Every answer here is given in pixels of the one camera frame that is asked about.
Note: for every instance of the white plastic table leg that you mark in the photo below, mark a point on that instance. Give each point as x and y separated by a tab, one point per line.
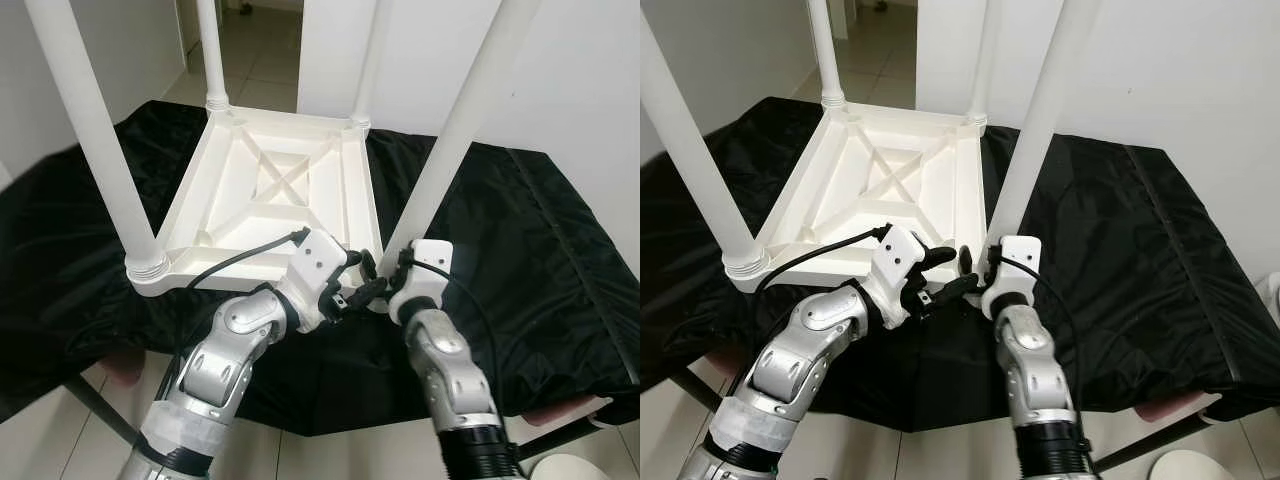
690	150
1040	120
372	60
460	120
210	50
985	60
825	50
95	140

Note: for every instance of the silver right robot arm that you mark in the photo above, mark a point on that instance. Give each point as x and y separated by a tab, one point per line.
1035	375
450	380

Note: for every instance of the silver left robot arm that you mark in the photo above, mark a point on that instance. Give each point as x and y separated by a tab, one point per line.
800	360
220	365

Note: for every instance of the pink table corner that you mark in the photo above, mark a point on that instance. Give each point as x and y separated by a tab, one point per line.
125	370
1175	407
565	411

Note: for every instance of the white round stool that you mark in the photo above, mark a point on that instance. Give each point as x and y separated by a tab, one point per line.
1190	467
570	469

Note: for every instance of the white rounded fixture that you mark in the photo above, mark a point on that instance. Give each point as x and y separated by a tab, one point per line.
1270	295

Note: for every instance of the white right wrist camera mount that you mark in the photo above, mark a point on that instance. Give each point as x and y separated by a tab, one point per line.
425	275
1015	272

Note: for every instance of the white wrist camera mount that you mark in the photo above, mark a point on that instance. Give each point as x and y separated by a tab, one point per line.
1015	272
898	262
315	265
425	275

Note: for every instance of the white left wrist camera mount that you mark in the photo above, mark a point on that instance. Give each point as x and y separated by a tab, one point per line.
898	262
315	265

